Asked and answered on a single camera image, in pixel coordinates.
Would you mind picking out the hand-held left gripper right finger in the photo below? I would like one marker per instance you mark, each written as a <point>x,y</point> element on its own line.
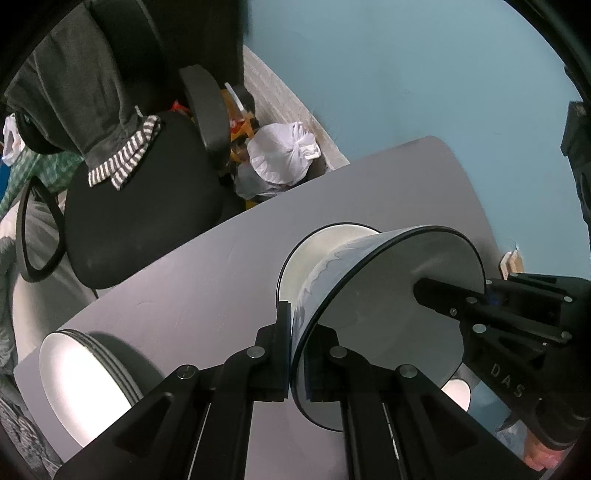
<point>323,369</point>

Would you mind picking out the green checked tablecloth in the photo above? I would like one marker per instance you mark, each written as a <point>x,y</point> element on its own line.
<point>46,168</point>

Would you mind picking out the person's right hand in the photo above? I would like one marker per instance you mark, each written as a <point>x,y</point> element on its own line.
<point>542,457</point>

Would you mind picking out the orange packaging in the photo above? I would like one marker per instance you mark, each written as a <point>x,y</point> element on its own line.
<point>240,127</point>

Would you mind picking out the dark patterned cloth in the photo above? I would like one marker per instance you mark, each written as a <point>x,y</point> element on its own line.
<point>23,434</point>

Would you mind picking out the wooden boards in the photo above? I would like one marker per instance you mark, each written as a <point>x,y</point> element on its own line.
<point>510,265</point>

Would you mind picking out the white bowl black rim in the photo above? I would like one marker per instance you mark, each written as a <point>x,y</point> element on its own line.
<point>392,323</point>
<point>314,263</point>
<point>457,392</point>

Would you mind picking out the black hanging coats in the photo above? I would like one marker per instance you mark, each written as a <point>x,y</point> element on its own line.
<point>203,37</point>

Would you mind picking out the clear plastic sheet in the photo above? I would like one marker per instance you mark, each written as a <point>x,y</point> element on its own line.
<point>508,431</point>

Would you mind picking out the black office chair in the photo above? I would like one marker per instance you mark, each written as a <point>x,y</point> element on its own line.
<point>138,207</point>

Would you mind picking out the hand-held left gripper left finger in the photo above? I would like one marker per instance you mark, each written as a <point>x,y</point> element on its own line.
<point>277,360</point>

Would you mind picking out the dark grey garment striped hem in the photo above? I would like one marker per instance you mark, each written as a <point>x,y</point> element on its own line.
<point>78,83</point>

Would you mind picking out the white tied plastic bag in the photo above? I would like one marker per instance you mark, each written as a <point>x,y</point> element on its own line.
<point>277,157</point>

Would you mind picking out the grey clear plastic bag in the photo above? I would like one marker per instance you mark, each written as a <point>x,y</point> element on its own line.
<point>251,182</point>

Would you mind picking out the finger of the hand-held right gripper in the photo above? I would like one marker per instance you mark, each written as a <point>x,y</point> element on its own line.
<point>531,290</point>
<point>443,295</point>

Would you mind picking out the blue cardboard box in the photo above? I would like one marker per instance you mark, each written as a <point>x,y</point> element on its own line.
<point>3,194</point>

